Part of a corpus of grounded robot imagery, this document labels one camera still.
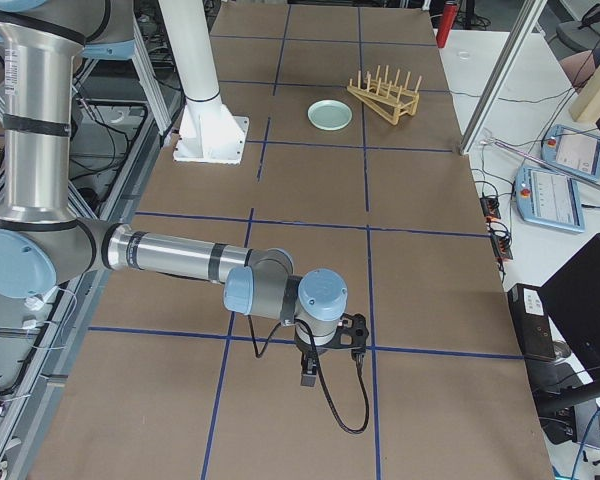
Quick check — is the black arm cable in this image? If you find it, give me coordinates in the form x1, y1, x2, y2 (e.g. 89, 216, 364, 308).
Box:
247, 314, 371, 435

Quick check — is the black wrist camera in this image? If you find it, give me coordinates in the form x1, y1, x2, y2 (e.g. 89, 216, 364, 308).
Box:
326, 313, 369, 361

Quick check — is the blue teach pendant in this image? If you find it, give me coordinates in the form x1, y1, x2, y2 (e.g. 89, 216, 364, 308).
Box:
515, 165, 585, 233
541, 124, 600, 182

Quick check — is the white pedestal column base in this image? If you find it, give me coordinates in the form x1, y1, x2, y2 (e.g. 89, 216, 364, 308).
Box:
159, 0, 249, 165

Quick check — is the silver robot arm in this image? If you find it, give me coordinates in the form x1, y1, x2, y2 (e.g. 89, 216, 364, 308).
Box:
0, 1, 347, 386

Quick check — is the black laptop computer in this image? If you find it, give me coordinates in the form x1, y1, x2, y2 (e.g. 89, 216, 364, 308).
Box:
539, 233, 600, 377

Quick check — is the near blue teach pendant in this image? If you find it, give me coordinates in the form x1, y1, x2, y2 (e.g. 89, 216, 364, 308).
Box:
515, 165, 585, 233

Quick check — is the wooden dish rack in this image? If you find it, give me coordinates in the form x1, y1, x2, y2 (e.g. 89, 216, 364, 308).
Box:
346, 65, 423, 125

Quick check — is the far blue teach pendant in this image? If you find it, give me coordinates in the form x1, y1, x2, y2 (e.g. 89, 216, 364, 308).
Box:
541, 124, 600, 182

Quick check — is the black box with label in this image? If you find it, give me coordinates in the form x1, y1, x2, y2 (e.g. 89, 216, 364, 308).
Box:
507, 283, 561, 363

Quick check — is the light green ceramic plate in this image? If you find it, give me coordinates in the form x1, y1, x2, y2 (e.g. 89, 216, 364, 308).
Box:
307, 99, 352, 131

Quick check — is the red water bottle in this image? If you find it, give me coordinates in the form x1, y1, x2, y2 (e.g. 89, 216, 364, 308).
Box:
436, 0, 458, 49

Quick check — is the black orange power strip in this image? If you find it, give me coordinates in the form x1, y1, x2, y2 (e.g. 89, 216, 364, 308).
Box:
480, 195, 513, 262

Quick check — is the aluminium frame post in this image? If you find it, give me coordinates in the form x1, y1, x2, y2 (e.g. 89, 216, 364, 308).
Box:
459, 0, 547, 155

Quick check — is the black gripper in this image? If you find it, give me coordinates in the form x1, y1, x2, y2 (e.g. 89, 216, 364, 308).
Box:
294, 335, 327, 387

